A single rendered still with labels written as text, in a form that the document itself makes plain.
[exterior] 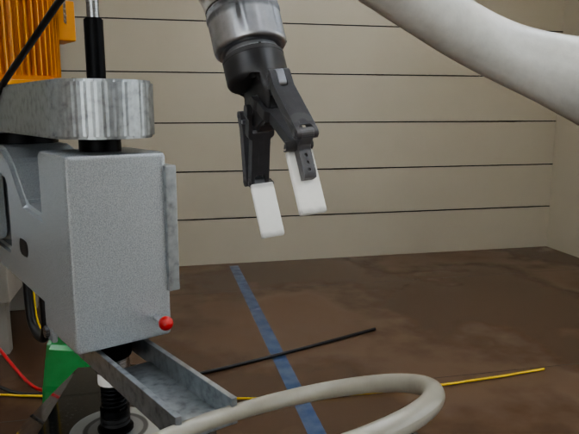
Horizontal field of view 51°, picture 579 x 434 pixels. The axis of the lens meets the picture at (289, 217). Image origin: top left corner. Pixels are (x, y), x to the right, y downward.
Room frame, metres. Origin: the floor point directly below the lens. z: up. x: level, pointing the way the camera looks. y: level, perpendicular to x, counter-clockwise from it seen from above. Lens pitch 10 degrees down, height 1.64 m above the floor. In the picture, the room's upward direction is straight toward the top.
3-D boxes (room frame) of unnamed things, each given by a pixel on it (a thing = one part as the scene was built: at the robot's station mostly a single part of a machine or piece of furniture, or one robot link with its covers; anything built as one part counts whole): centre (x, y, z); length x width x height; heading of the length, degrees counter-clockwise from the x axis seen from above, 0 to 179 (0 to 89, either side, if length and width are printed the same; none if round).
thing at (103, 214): (1.39, 0.46, 1.32); 0.36 x 0.22 x 0.45; 37
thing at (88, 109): (1.61, 0.63, 1.62); 0.96 x 0.25 x 0.17; 37
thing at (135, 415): (1.33, 0.42, 0.88); 0.21 x 0.21 x 0.01
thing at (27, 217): (1.65, 0.64, 1.31); 0.74 x 0.23 x 0.49; 37
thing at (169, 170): (1.34, 0.28, 1.38); 0.08 x 0.03 x 0.28; 37
